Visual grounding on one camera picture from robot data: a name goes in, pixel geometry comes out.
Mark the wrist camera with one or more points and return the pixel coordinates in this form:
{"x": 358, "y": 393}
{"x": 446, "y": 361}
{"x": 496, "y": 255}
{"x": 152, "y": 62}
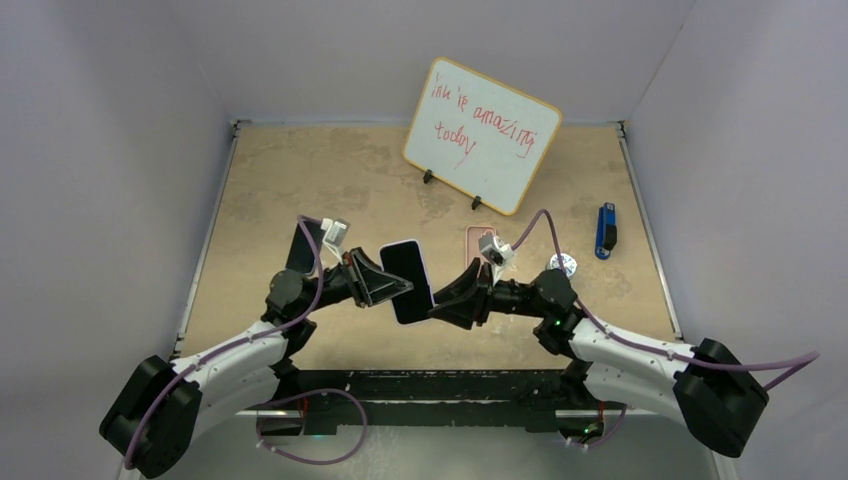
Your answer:
{"x": 334, "y": 232}
{"x": 494, "y": 250}

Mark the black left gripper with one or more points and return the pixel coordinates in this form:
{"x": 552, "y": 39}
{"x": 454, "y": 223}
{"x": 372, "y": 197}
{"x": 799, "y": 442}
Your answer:
{"x": 374, "y": 284}

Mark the yellow framed whiteboard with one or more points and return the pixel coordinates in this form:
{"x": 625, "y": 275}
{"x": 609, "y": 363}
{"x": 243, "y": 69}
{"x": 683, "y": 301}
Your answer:
{"x": 479, "y": 136}

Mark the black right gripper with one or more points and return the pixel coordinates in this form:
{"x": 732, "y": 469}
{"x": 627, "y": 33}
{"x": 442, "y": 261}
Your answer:
{"x": 467, "y": 298}

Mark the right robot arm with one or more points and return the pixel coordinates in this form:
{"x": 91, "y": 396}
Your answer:
{"x": 702, "y": 387}

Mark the pink phone case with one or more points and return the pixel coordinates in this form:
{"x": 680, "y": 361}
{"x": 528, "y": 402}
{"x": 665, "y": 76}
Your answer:
{"x": 472, "y": 238}

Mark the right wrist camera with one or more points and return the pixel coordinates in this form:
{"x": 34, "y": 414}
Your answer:
{"x": 494, "y": 250}

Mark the black smartphone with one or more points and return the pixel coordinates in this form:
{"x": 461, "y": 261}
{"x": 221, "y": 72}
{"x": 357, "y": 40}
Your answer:
{"x": 301, "y": 257}

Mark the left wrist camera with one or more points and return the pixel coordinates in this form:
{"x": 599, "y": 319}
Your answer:
{"x": 334, "y": 232}

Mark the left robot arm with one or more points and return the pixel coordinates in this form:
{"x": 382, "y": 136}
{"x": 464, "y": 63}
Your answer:
{"x": 166, "y": 404}

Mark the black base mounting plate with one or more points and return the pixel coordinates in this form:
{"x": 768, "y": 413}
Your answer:
{"x": 537, "y": 401}

